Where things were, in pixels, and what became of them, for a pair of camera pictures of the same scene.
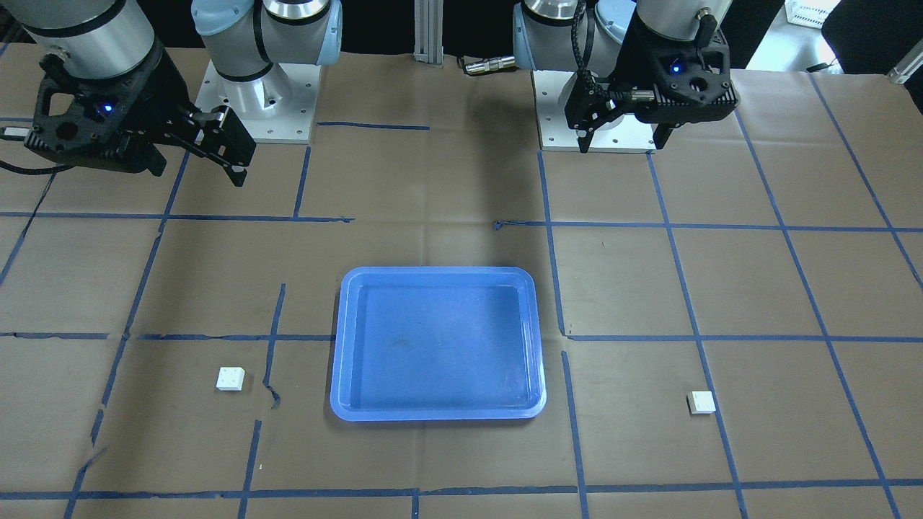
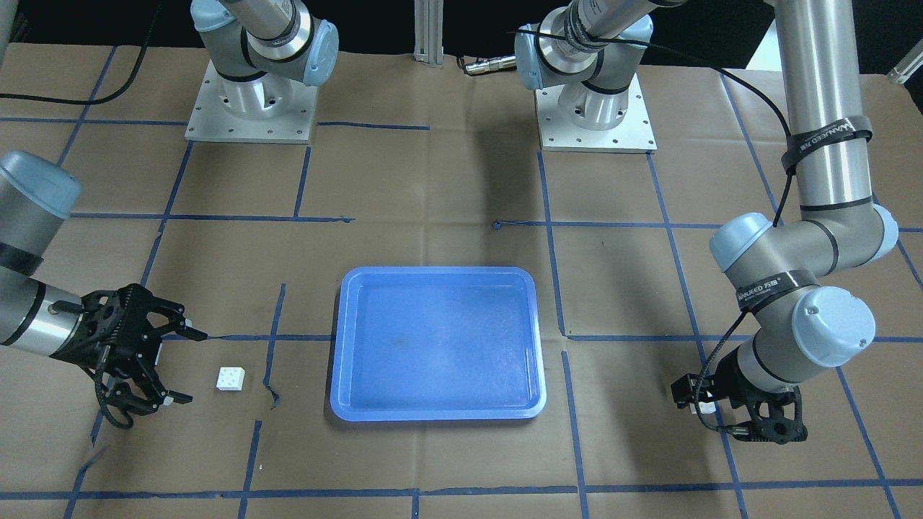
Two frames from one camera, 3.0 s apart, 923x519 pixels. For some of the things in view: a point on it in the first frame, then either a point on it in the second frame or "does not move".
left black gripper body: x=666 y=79 → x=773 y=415
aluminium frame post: x=428 y=16 does not move
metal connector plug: x=489 y=64 does not move
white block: x=701 y=402 does not move
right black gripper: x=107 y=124 → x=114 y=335
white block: x=230 y=378 does not move
